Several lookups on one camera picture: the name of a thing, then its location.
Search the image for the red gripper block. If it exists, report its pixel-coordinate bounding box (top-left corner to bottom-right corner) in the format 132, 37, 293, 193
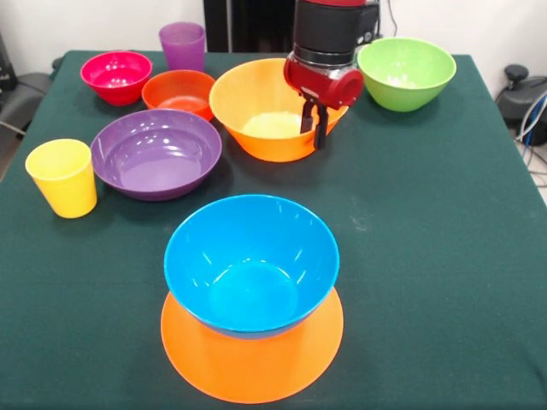
283, 50, 365, 151

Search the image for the large orange bowl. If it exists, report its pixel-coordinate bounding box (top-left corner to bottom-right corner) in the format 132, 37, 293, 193
160, 285, 344, 405
208, 58, 350, 163

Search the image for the green bowl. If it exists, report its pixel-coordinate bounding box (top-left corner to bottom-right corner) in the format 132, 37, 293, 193
356, 37, 457, 113

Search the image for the opaque blue bowl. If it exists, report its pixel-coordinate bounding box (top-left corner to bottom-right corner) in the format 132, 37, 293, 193
163, 194, 341, 341

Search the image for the small red-orange bowl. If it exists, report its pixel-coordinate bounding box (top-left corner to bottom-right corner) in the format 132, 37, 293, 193
141, 70, 217, 122

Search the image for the purple cup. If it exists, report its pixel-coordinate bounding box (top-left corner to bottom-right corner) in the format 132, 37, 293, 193
158, 21, 207, 73

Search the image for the wide purple bowl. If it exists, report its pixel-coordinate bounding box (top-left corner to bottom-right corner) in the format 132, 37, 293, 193
90, 108, 223, 202

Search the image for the dark green tablecloth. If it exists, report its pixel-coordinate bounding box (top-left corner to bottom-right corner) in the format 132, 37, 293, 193
0, 50, 547, 410

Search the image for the pink bowl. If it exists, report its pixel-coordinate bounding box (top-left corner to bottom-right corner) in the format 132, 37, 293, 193
79, 50, 153, 107

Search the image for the yellow cup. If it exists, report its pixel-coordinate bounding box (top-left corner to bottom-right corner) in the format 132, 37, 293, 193
25, 138, 98, 220

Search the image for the black wall cable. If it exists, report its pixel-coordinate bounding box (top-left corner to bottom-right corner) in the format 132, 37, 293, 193
375, 0, 399, 39

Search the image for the bundle of floor cables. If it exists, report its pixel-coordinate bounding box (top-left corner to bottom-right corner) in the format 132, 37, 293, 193
515, 94, 547, 176

